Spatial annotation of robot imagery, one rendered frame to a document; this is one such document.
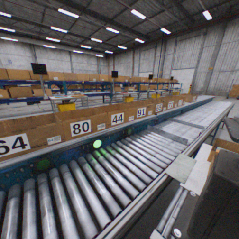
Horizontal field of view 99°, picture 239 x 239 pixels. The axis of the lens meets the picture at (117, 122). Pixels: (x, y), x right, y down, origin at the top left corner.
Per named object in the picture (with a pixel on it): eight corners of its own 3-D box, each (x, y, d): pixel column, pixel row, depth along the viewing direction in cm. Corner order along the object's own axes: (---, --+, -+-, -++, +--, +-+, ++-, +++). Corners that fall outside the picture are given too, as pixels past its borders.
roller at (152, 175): (156, 184, 66) (157, 179, 64) (109, 147, 103) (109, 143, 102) (160, 180, 69) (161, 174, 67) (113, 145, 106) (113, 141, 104)
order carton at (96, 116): (65, 142, 78) (61, 121, 72) (57, 129, 99) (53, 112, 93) (108, 129, 101) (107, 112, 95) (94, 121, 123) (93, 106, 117)
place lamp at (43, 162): (38, 172, 65) (35, 163, 62) (38, 171, 66) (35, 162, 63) (51, 167, 69) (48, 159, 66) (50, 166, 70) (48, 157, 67)
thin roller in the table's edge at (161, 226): (160, 233, 41) (184, 188, 59) (156, 228, 42) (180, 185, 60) (160, 235, 42) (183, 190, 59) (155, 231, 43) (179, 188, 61)
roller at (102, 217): (104, 238, 43) (104, 232, 41) (68, 165, 80) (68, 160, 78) (114, 228, 46) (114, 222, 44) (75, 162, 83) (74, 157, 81)
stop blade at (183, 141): (186, 147, 101) (188, 139, 98) (147, 131, 134) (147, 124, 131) (186, 147, 102) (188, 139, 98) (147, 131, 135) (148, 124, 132)
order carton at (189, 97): (191, 103, 240) (193, 95, 233) (178, 101, 261) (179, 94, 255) (196, 101, 263) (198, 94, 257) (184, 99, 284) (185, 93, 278)
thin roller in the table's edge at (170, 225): (167, 240, 39) (189, 191, 57) (162, 234, 40) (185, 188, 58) (166, 242, 40) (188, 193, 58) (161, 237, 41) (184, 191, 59)
